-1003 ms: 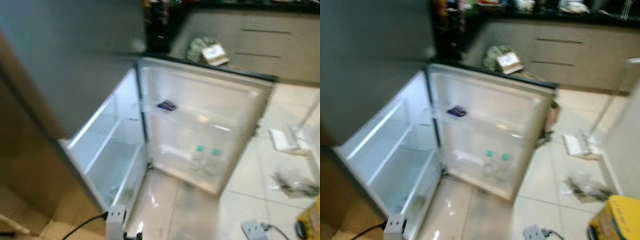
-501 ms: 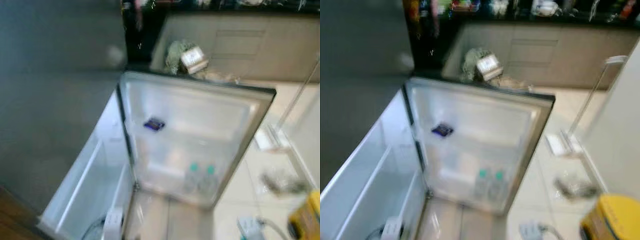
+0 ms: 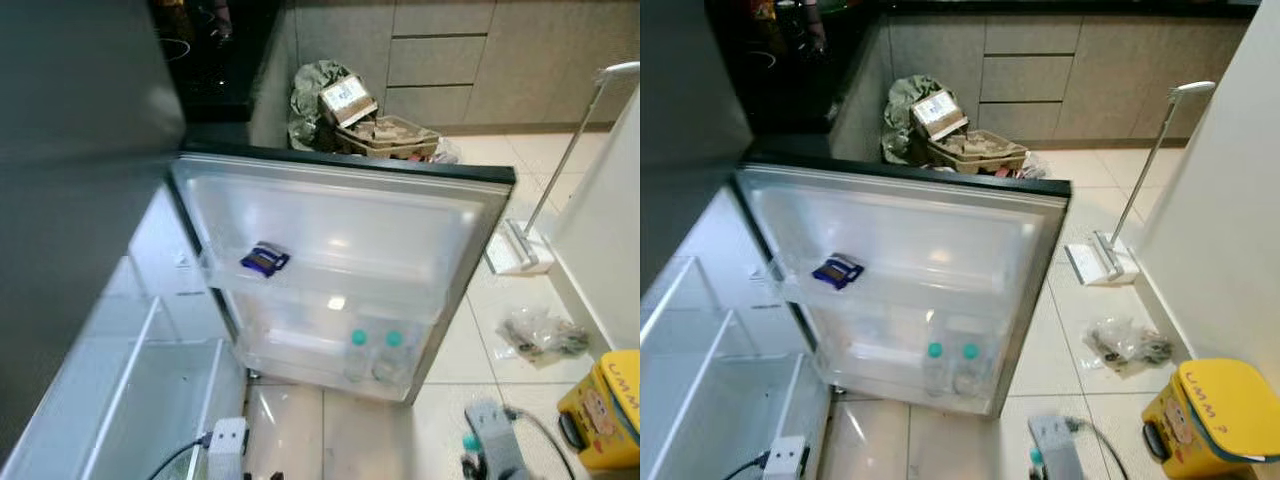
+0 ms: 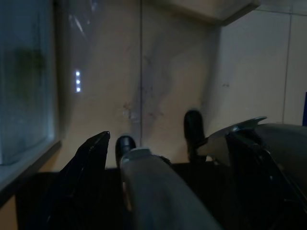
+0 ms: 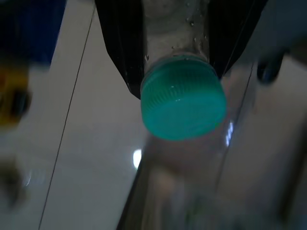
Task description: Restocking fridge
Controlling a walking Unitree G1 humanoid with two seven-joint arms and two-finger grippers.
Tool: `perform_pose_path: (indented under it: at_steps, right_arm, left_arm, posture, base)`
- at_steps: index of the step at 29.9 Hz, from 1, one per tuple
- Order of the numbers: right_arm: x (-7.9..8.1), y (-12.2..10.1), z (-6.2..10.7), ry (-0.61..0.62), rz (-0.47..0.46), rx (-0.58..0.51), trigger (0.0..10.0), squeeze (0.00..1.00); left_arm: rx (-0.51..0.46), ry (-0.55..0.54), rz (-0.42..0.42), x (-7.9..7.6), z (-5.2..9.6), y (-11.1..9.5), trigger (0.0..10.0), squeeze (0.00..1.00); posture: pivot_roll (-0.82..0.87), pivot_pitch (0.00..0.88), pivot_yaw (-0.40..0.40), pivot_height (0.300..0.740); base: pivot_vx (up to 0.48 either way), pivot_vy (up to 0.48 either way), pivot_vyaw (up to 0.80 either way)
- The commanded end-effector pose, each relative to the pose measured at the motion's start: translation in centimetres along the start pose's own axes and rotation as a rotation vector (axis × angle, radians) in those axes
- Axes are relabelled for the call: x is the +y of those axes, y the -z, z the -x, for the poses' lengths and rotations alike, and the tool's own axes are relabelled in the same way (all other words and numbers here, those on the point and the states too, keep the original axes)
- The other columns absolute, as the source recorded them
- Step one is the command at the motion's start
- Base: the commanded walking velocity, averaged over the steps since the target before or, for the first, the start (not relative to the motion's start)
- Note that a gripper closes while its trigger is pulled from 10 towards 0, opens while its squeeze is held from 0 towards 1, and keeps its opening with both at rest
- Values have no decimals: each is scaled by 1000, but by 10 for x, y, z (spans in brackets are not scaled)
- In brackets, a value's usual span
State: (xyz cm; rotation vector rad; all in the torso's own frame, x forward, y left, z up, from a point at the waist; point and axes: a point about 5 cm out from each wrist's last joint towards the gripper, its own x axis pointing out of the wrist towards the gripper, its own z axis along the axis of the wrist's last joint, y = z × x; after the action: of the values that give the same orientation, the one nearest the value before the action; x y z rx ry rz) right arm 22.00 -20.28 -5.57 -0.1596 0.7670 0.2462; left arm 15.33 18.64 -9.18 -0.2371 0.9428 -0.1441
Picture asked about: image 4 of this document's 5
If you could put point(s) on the framed glass window panel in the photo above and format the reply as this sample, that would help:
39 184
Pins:
24 95

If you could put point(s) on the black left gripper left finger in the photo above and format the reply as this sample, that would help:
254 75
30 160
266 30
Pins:
81 182

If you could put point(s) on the grey robot right leg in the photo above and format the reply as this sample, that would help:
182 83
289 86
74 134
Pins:
287 143

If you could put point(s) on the black robot left foot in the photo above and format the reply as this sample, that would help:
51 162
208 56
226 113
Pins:
124 146

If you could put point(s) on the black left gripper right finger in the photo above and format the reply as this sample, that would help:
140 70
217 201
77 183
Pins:
261 191

